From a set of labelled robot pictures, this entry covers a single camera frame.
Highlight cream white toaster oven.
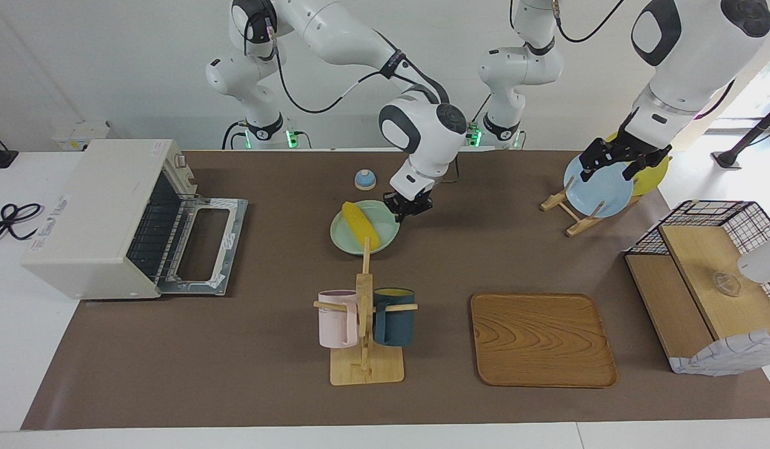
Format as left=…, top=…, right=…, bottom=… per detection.
left=20, top=138, right=198, bottom=301

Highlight light green plate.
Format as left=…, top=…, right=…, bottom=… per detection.
left=330, top=200, right=401, bottom=256

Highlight wooden shelf boards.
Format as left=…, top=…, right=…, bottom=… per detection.
left=625, top=223, right=770, bottom=375

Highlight wooden mug rack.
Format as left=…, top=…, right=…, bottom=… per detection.
left=313, top=236, right=420, bottom=386

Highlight brown wooden tray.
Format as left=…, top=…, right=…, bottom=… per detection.
left=470, top=293, right=618, bottom=389

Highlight glass window oven door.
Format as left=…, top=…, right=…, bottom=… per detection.
left=155, top=195, right=249, bottom=297

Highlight white power strip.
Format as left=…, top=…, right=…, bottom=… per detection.
left=53, top=122, right=111, bottom=152

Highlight white rounded cylinder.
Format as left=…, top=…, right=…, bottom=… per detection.
left=737, top=232, right=770, bottom=284

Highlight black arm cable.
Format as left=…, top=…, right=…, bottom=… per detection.
left=260, top=16, right=451, bottom=115
left=550, top=0, right=625, bottom=44

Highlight light blue plate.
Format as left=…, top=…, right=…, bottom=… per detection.
left=563, top=153, right=635, bottom=219

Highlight coiled black cable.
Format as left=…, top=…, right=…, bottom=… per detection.
left=0, top=203, right=46, bottom=244

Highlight brown table mat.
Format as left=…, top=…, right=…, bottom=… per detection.
left=20, top=148, right=770, bottom=431

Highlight yellow plate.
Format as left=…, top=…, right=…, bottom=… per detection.
left=606, top=133, right=671, bottom=197

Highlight pink mug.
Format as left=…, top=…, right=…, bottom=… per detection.
left=317, top=289, right=360, bottom=349

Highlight black right base cable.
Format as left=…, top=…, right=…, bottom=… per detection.
left=221, top=120, right=248, bottom=150

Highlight wooden plate rack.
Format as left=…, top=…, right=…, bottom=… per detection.
left=540, top=187, right=641, bottom=238

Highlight dark blue mug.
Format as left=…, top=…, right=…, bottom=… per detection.
left=372, top=287, right=416, bottom=347

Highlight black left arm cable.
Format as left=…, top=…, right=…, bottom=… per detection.
left=550, top=0, right=625, bottom=44

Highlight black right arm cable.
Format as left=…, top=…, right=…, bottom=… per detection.
left=260, top=16, right=451, bottom=115

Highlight black floor stand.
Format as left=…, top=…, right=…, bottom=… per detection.
left=711, top=100, right=770, bottom=170

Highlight small clear glass dish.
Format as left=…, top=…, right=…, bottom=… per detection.
left=712, top=271, right=742, bottom=297

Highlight yellow corn cob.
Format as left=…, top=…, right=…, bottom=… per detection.
left=341, top=201, right=381, bottom=251

